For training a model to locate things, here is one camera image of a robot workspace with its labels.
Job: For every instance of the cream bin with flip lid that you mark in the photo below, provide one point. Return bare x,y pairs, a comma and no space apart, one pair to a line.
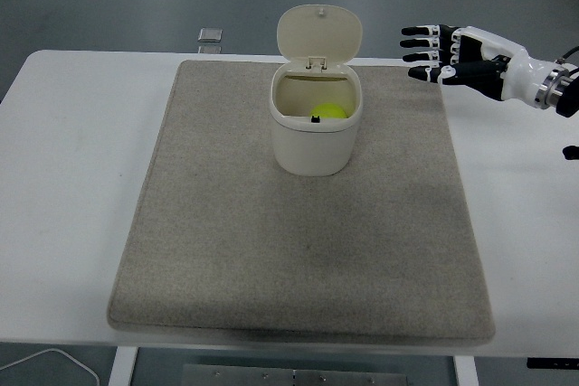
312,146

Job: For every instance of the yellow-green tennis ball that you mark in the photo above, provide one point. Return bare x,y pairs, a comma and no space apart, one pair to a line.
330,111

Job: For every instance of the black table control panel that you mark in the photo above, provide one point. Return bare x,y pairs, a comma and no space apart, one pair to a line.
552,363

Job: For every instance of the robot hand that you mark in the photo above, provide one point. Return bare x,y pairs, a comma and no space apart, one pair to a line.
502,56

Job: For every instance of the beige fabric mat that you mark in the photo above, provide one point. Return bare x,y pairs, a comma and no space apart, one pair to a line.
271,246

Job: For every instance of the grey metal plate with screws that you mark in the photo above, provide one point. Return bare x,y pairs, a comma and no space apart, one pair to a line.
294,377

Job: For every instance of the white table leg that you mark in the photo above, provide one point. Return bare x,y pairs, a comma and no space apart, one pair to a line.
467,372
122,368

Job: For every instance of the square metal floor plate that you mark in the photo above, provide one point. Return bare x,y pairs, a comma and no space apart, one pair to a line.
209,49
210,34

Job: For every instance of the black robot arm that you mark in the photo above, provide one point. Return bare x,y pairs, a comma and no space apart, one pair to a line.
569,96

